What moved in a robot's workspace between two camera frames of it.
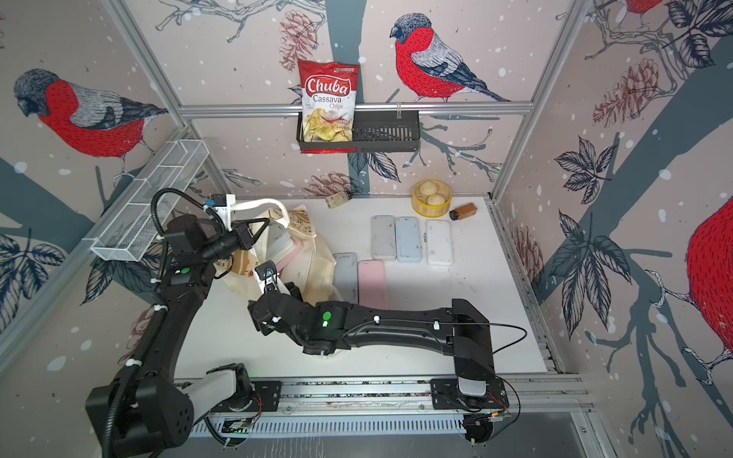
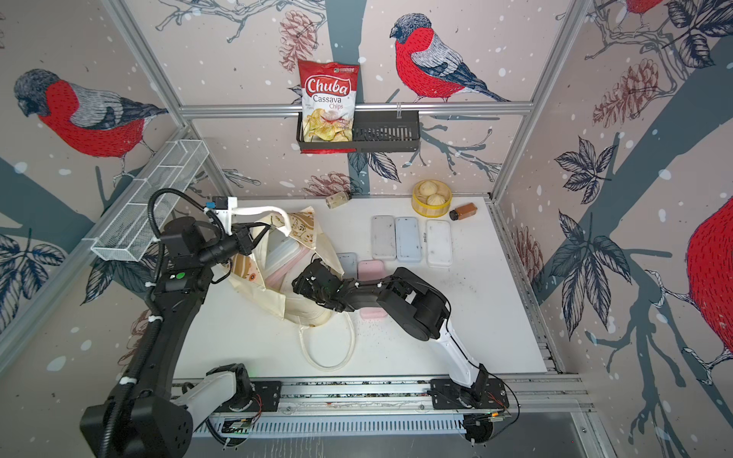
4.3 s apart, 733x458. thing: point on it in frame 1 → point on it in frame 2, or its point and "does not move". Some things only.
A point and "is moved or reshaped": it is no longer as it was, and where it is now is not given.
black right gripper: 252,309 → 301,285
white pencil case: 384,238 does not move
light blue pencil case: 408,239 does not move
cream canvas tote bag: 309,269 is moved or reshaped
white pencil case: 439,246 does not move
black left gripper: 240,231 does not move
